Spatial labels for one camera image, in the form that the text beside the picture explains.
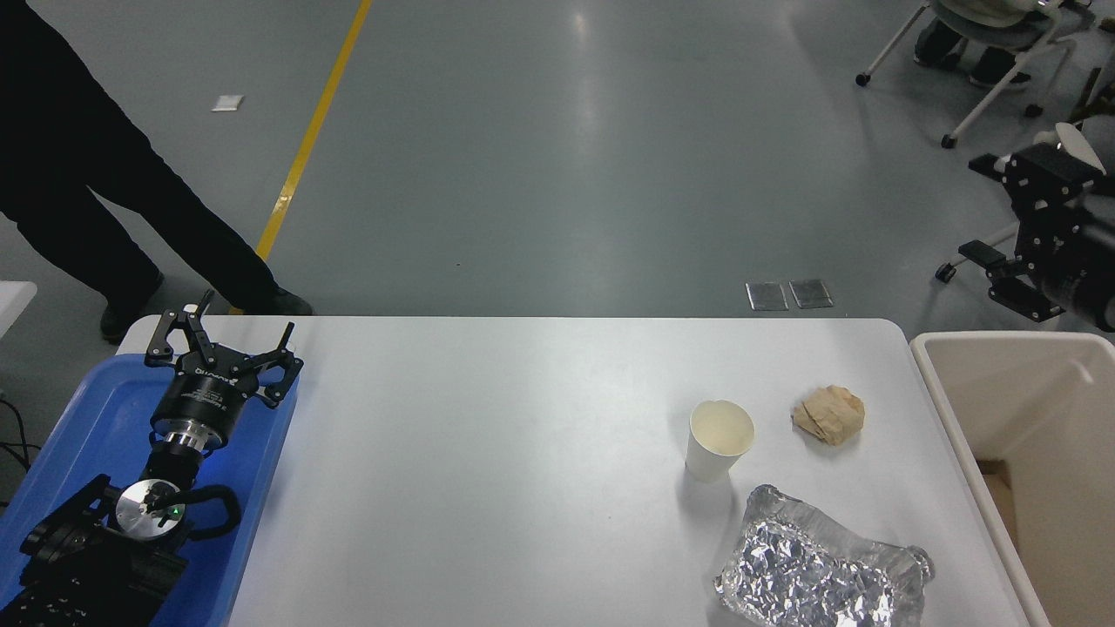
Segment large pale bin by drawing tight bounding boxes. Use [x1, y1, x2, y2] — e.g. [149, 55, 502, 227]
[909, 329, 1115, 627]

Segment seated person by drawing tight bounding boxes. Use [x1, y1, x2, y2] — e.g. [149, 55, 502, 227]
[912, 16, 1034, 91]

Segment white paper cup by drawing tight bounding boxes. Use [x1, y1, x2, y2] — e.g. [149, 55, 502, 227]
[684, 399, 755, 484]

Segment crumpled silver foil tray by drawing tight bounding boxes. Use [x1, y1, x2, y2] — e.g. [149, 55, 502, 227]
[713, 484, 935, 627]

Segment white chair with armrest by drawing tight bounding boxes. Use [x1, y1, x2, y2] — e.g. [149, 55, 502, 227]
[934, 122, 1115, 284]

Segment blue plastic tray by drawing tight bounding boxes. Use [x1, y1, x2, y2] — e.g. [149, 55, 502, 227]
[0, 353, 300, 627]

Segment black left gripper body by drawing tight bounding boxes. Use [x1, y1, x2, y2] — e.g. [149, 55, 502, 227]
[151, 364, 261, 442]

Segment small white table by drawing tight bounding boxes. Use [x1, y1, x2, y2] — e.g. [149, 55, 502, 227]
[0, 280, 38, 339]

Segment white wheeled chair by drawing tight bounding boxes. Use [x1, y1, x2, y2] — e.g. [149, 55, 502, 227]
[854, 0, 1095, 150]

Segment crumpled tan paper ball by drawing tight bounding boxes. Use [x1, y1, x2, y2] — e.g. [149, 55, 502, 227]
[791, 385, 866, 447]

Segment black floor cables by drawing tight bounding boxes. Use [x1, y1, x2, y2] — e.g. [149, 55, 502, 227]
[0, 396, 43, 510]

